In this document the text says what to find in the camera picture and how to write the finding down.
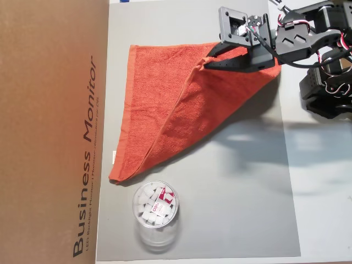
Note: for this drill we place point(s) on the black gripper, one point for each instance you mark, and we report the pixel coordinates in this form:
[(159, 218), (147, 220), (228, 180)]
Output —
[(254, 61)]

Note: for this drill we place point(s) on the orange terry towel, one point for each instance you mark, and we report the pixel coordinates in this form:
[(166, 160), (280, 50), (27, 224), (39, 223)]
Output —
[(206, 110)]

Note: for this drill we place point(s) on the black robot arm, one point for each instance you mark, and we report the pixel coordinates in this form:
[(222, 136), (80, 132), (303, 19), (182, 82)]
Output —
[(324, 35)]

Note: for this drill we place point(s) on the white towel care tag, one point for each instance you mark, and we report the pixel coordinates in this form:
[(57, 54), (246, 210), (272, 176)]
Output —
[(113, 157)]

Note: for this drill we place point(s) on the red white deli label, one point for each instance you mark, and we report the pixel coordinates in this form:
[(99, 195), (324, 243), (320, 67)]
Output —
[(162, 203)]

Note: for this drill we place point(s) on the grey table mat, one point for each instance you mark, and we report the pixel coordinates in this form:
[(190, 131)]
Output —
[(220, 220)]

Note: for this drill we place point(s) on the white eraser cubes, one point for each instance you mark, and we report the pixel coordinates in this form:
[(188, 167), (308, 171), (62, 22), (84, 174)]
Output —
[(145, 211)]

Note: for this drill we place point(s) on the brown cardboard monitor box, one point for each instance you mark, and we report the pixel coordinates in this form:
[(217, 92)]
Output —
[(41, 110)]

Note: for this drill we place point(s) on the clear plastic jar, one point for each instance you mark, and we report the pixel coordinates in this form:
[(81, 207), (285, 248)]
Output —
[(156, 242)]

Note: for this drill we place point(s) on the black square wrist camera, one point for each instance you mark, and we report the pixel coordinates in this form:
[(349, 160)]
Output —
[(233, 24)]

